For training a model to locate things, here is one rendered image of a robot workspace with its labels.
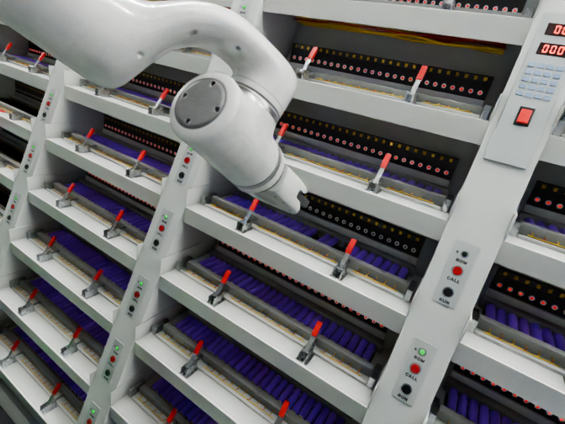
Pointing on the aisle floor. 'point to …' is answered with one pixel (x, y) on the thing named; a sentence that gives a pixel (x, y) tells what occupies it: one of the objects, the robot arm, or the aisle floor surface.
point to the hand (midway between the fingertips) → (288, 202)
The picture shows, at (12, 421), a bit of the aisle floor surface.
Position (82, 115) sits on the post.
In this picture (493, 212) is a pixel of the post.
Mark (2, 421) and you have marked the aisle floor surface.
